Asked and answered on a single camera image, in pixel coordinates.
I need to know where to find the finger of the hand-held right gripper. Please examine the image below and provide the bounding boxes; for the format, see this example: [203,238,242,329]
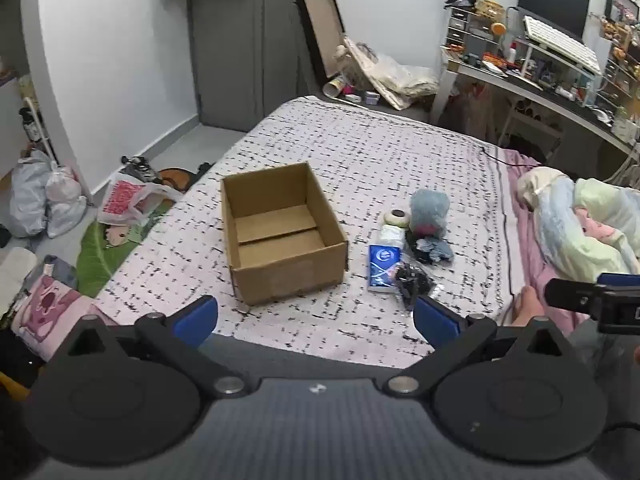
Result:
[544,277,603,317]

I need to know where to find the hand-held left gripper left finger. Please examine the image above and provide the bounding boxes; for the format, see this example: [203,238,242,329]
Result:
[66,296,247,400]

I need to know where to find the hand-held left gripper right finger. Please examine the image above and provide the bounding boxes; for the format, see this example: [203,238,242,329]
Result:
[384,296,574,396]

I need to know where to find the black item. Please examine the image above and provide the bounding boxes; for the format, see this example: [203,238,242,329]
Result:
[395,260,446,311]

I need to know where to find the black dotted cloth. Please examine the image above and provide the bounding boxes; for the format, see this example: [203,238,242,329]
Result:
[405,232,456,266]

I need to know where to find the blue packet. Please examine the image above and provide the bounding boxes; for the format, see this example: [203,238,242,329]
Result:
[368,243,403,294]

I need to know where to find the brown cardboard box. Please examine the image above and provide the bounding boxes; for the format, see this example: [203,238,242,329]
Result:
[220,161,349,307]

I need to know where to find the person's bare foot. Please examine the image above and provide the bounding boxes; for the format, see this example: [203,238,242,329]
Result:
[511,286,548,328]

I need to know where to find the pink sheet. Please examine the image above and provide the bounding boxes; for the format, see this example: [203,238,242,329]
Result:
[500,147,601,333]

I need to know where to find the pastel blanket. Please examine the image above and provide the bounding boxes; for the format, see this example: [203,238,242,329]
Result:
[515,166,640,284]

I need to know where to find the white packet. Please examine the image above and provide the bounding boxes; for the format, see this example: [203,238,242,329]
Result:
[378,225,408,248]

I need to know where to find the grey-blue plush toy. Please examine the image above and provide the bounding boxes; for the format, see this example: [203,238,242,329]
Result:
[409,188,451,238]

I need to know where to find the green cartoon rug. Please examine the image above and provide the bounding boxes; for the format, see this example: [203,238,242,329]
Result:
[75,195,176,298]

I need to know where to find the brown round mat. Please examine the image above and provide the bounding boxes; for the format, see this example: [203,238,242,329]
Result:
[160,166,197,193]

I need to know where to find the red patterned plastic bag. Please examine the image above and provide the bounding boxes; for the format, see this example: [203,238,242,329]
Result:
[96,172,183,227]

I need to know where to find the pink cartoon cushion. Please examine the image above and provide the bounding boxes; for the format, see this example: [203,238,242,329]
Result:
[10,275,117,361]

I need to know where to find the black white shoes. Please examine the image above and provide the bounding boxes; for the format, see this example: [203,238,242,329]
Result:
[120,155,163,186]

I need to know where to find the white desk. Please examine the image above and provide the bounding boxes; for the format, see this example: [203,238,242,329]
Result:
[430,45,640,161]

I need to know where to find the grey plastic bag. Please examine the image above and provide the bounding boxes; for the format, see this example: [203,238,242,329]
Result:
[9,150,52,238]

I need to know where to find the cream tote bag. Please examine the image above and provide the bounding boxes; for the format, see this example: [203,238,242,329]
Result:
[342,37,441,111]

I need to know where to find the white keyboard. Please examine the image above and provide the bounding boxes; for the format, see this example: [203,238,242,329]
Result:
[522,15,603,76]

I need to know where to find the paper tube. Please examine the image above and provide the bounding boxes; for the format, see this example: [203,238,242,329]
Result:
[322,74,348,98]

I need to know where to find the grey wardrobe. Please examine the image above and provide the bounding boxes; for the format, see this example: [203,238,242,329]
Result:
[186,0,321,133]

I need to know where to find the grey drawer organizer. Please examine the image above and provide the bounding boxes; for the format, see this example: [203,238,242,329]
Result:
[442,0,506,52]

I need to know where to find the framed picture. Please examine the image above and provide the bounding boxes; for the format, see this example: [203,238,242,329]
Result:
[604,0,640,25]

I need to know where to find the black-framed brown board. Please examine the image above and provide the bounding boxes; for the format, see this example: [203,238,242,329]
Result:
[295,0,347,92]

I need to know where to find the black cable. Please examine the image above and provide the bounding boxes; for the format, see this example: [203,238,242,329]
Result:
[477,144,508,165]

